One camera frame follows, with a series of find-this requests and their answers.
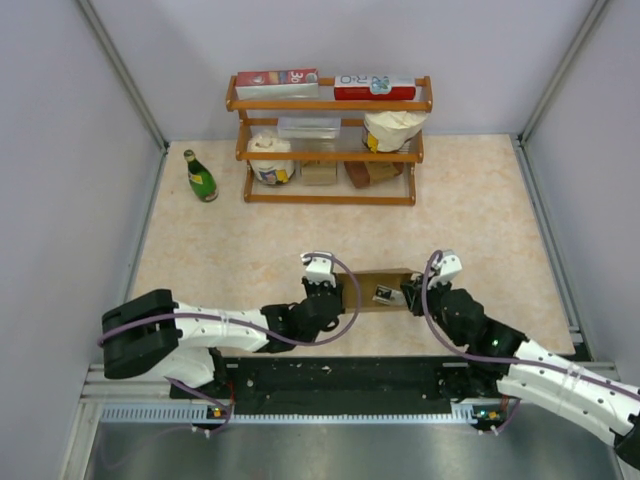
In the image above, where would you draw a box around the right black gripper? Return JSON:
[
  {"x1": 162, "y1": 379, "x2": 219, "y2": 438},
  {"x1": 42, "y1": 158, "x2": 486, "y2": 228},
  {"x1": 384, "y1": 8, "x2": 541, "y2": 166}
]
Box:
[{"x1": 400, "y1": 272, "x2": 465, "y2": 346}]

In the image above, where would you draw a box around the small clear plastic packet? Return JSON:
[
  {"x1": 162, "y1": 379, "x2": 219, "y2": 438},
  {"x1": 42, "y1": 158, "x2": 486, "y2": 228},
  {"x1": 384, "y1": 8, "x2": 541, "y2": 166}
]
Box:
[{"x1": 372, "y1": 285, "x2": 405, "y2": 306}]

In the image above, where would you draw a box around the brown cardboard box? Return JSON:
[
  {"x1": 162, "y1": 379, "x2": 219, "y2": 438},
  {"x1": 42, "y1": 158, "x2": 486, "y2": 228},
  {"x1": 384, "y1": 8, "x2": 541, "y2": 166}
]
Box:
[{"x1": 336, "y1": 268, "x2": 417, "y2": 313}]

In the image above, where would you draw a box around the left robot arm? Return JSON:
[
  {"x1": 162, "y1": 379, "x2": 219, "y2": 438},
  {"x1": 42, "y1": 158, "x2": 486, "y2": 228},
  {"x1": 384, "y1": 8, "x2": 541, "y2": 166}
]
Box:
[{"x1": 99, "y1": 278, "x2": 344, "y2": 397}]

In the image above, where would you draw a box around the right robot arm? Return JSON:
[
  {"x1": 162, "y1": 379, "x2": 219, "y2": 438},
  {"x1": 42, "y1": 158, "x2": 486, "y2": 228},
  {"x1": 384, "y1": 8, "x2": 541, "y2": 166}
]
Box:
[{"x1": 401, "y1": 275, "x2": 639, "y2": 469}]

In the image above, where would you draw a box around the red white carton box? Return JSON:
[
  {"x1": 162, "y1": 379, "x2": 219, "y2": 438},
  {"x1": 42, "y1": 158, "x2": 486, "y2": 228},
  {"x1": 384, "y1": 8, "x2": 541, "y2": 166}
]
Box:
[{"x1": 333, "y1": 74, "x2": 417, "y2": 101}]

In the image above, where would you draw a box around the red silver foil box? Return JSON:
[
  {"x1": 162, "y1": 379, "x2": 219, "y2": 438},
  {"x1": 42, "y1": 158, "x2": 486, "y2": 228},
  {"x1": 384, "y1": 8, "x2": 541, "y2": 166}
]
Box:
[{"x1": 235, "y1": 68, "x2": 320, "y2": 100}]

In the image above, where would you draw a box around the brown brick package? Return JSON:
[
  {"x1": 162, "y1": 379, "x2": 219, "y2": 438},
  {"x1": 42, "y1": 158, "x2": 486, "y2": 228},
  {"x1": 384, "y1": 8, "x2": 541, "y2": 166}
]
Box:
[{"x1": 344, "y1": 162, "x2": 404, "y2": 189}]

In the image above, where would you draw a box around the tan cardboard block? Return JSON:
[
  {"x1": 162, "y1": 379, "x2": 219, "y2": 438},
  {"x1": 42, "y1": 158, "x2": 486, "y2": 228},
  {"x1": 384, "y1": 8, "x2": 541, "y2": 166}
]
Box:
[{"x1": 300, "y1": 161, "x2": 337, "y2": 186}]

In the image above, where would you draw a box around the small white flour bag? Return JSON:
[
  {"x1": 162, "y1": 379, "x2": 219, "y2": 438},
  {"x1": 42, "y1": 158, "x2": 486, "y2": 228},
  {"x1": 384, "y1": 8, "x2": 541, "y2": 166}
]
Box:
[{"x1": 247, "y1": 130, "x2": 295, "y2": 186}]

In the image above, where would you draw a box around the large white paper bag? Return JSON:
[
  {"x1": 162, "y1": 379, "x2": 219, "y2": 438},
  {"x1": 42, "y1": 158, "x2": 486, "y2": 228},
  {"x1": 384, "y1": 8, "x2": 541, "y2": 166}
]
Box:
[{"x1": 362, "y1": 111, "x2": 429, "y2": 153}]

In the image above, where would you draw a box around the green glass bottle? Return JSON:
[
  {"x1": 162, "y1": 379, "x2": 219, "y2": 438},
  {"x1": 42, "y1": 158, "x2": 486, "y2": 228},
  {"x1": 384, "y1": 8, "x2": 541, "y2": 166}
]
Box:
[{"x1": 183, "y1": 149, "x2": 218, "y2": 202}]

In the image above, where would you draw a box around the clear plastic container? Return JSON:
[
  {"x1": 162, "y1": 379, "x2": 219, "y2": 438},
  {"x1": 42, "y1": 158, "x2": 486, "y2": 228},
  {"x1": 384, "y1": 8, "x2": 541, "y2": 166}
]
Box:
[{"x1": 277, "y1": 117, "x2": 341, "y2": 140}]

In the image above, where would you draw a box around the wooden three-tier shelf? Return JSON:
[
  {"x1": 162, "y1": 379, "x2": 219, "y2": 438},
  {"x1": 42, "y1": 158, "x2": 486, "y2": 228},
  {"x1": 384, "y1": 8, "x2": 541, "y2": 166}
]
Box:
[{"x1": 225, "y1": 76, "x2": 432, "y2": 206}]

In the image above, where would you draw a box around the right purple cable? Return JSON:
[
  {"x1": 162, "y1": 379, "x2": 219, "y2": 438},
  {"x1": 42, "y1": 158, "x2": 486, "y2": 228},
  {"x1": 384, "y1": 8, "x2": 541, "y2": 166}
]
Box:
[{"x1": 422, "y1": 249, "x2": 640, "y2": 434}]

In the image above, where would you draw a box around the purple cable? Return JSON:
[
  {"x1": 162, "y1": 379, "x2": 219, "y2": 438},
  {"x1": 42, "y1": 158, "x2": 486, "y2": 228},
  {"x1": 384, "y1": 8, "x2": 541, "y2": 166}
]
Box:
[
  {"x1": 96, "y1": 251, "x2": 364, "y2": 439},
  {"x1": 422, "y1": 249, "x2": 640, "y2": 434}
]

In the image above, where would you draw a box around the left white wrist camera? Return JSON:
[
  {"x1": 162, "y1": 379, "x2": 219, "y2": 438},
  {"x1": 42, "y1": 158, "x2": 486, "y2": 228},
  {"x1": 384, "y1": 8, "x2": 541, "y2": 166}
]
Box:
[{"x1": 300, "y1": 251, "x2": 336, "y2": 287}]

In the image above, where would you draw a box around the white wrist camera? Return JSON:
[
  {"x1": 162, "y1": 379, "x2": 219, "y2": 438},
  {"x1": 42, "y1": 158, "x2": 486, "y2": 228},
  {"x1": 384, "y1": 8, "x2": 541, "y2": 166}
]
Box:
[
  {"x1": 428, "y1": 250, "x2": 463, "y2": 289},
  {"x1": 300, "y1": 251, "x2": 336, "y2": 287}
]

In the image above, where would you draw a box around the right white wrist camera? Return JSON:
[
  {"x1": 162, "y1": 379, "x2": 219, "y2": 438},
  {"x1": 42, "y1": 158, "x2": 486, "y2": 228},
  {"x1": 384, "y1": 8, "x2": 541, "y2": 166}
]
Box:
[{"x1": 428, "y1": 250, "x2": 463, "y2": 289}]

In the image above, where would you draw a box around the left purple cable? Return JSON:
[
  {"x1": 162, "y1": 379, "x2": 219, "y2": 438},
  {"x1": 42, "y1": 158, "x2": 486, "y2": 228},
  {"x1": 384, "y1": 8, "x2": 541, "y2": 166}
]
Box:
[{"x1": 96, "y1": 251, "x2": 364, "y2": 439}]

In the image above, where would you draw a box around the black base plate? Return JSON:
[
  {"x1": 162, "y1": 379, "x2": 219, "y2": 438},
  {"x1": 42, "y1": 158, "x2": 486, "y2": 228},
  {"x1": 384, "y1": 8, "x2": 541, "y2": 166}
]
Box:
[{"x1": 198, "y1": 356, "x2": 502, "y2": 414}]

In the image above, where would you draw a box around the grey slotted cable duct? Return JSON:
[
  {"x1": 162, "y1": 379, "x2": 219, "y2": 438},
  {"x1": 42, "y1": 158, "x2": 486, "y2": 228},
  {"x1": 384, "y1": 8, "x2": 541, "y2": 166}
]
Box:
[{"x1": 100, "y1": 403, "x2": 505, "y2": 425}]

